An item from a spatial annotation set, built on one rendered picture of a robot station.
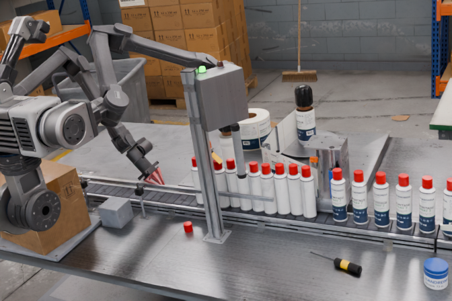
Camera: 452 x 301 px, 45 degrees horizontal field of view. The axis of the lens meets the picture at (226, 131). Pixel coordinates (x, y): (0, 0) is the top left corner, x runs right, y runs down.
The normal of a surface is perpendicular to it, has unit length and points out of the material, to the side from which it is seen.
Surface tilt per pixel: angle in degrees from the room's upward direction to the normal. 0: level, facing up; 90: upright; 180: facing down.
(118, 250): 0
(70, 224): 90
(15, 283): 0
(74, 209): 90
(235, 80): 90
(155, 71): 91
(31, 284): 0
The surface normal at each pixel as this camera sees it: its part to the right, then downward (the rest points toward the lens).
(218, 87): 0.48, 0.27
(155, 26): -0.40, 0.40
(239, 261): -0.14, -0.91
